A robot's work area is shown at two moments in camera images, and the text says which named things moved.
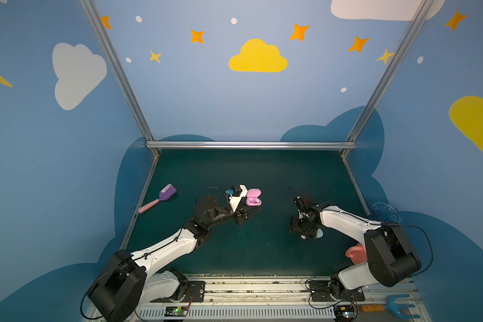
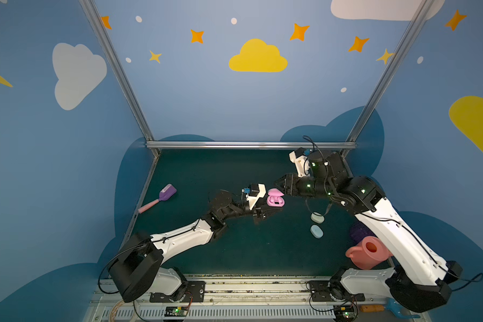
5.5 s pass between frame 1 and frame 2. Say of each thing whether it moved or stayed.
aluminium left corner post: stayed
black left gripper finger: moved
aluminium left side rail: stayed
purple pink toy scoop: stayed
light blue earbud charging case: stayed
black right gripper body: moved
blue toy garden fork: stayed
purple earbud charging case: moved
